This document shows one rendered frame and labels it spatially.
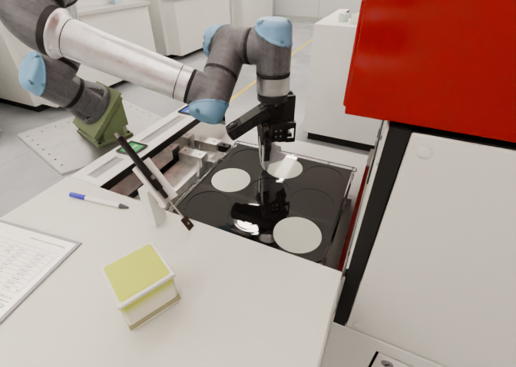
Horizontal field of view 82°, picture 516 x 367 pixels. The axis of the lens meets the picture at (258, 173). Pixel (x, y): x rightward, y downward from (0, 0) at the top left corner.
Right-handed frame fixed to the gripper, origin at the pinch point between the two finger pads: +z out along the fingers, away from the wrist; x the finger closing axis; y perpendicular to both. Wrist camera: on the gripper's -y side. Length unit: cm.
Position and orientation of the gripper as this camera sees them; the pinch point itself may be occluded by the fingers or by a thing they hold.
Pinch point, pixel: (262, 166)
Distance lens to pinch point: 79.8
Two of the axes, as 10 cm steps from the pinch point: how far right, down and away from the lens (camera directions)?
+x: -2.0, -5.8, 7.9
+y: 9.8, -1.2, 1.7
